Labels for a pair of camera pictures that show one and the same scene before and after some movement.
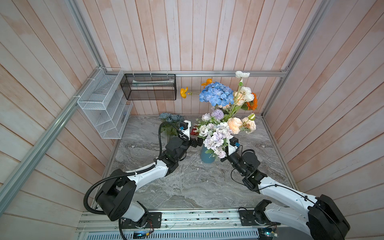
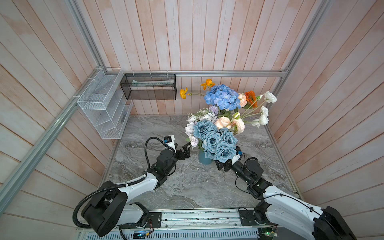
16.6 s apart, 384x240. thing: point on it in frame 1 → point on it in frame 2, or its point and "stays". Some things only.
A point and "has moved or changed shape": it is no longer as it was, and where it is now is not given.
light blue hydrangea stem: x=216 y=94 has moved or changed shape
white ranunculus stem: x=244 y=93 → x=260 y=118
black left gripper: x=194 y=143 → x=187 y=153
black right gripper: x=223 y=159 → x=228 y=164
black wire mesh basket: x=149 y=86 stays
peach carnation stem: x=247 y=124 → x=236 y=124
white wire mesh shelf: x=104 y=102 stays
